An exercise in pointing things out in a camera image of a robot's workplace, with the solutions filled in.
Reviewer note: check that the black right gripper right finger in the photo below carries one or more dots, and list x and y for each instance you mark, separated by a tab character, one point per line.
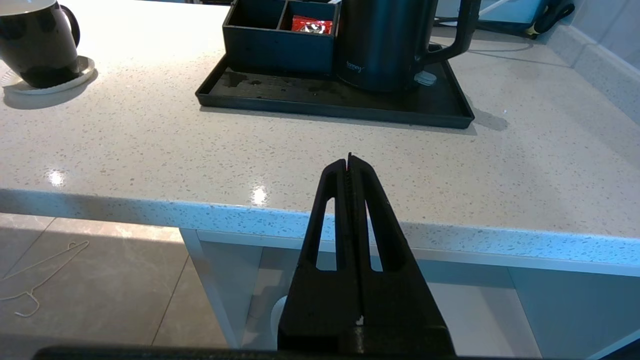
400	310

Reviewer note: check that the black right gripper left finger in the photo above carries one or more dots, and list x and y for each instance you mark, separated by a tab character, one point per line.
320	300

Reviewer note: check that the black electric kettle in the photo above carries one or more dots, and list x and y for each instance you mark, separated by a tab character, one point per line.
385	40

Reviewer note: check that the black rectangular serving tray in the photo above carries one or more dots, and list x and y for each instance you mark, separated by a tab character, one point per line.
300	95

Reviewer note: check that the black compartment sachet box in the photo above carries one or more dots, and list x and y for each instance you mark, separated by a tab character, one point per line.
275	50

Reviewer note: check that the red sachet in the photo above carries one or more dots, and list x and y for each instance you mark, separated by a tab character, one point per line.
311	25

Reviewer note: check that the white round saucer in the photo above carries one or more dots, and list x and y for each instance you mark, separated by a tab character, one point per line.
85	70

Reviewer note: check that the black mug white inside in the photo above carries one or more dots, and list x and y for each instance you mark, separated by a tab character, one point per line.
35	45

